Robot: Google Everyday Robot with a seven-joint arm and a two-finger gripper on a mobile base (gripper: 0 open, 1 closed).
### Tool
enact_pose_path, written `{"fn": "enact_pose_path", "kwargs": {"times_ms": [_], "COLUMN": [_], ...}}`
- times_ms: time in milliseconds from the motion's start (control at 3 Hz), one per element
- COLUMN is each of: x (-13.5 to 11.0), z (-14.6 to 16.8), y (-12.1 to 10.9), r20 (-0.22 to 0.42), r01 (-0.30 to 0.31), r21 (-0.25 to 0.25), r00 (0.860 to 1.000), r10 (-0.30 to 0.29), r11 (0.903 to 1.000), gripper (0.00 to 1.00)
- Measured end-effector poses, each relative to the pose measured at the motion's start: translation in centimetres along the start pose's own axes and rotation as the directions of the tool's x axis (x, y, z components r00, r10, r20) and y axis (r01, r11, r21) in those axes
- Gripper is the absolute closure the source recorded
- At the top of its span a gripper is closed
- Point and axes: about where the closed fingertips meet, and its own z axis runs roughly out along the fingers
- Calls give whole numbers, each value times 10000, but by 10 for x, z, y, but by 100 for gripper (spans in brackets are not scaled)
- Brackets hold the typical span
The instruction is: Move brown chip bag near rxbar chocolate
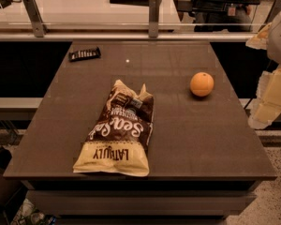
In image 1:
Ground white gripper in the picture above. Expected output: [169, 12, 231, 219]
[245, 11, 281, 129]

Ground brown chip bag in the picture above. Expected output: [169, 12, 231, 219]
[73, 80, 154, 177]

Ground orange fruit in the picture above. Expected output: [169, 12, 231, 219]
[190, 72, 214, 97]

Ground seated person in background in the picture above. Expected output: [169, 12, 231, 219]
[192, 0, 259, 32]

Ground right metal rail bracket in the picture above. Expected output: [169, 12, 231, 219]
[263, 0, 281, 25]

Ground metal rail bracket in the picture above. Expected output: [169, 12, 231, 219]
[263, 0, 281, 25]
[148, 0, 161, 38]
[22, 0, 47, 38]

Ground middle metal rail bracket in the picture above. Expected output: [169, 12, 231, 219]
[148, 0, 161, 38]

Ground left metal rail bracket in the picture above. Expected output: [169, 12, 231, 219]
[22, 0, 47, 38]

